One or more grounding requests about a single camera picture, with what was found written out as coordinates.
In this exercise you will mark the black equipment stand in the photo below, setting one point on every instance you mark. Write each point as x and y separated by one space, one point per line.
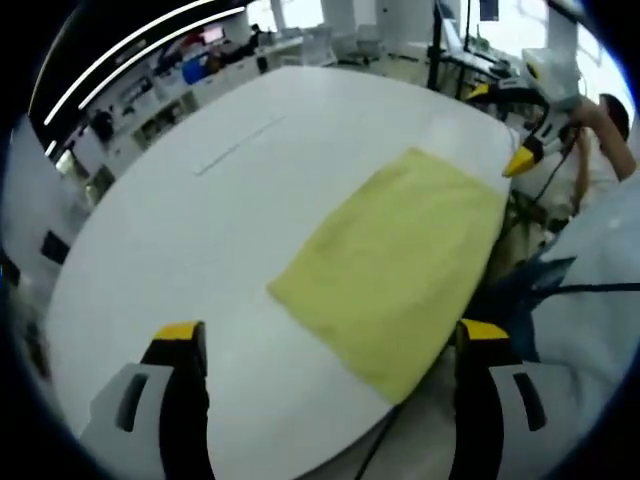
450 55

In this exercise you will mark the long ceiling light strip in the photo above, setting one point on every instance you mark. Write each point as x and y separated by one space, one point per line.
125 47
150 55

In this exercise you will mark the person's head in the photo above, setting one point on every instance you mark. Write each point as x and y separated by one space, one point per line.
616 112

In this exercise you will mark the yellow blue grey garment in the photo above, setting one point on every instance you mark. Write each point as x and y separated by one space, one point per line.
395 270

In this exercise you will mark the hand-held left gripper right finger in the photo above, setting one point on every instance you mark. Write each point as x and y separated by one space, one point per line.
500 415

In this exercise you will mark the blue container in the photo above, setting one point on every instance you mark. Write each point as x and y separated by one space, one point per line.
195 69

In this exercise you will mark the person's blue jeans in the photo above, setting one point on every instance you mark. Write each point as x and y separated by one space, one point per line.
520 305

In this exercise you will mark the black bin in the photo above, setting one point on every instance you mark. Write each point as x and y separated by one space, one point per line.
54 247

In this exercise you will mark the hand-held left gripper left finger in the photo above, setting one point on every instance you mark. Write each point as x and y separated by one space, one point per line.
140 415

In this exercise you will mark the person's right hand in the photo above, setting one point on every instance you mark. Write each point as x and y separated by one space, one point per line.
580 117

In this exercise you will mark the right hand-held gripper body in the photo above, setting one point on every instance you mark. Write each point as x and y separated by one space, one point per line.
552 75

